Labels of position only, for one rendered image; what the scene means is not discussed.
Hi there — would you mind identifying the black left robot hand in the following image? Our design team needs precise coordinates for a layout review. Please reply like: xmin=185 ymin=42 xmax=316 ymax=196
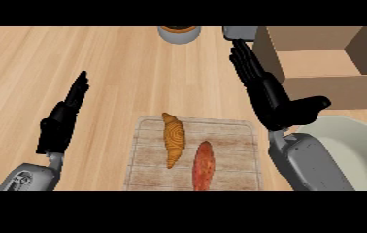
xmin=36 ymin=70 xmax=90 ymax=155

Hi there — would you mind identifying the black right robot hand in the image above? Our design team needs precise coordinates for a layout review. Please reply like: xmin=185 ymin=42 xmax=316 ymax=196
xmin=229 ymin=38 xmax=333 ymax=132

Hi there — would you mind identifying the brown cardboard box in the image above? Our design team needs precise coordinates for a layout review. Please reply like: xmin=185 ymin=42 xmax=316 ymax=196
xmin=252 ymin=26 xmax=367 ymax=112

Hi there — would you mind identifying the pale wooden cutting board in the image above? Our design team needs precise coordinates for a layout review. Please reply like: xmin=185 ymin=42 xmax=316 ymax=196
xmin=124 ymin=115 xmax=266 ymax=192

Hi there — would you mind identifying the red sweet potato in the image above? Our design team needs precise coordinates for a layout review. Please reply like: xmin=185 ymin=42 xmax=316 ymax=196
xmin=190 ymin=141 xmax=217 ymax=192

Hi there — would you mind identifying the pale beige bowl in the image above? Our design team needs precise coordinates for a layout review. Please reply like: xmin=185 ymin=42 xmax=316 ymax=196
xmin=294 ymin=115 xmax=367 ymax=192

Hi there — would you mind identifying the orange croissant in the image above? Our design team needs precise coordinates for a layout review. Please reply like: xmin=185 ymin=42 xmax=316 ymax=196
xmin=161 ymin=112 xmax=186 ymax=170

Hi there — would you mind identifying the grey cup with orange rim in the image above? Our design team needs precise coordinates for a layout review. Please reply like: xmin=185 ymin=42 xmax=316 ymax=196
xmin=156 ymin=26 xmax=202 ymax=46

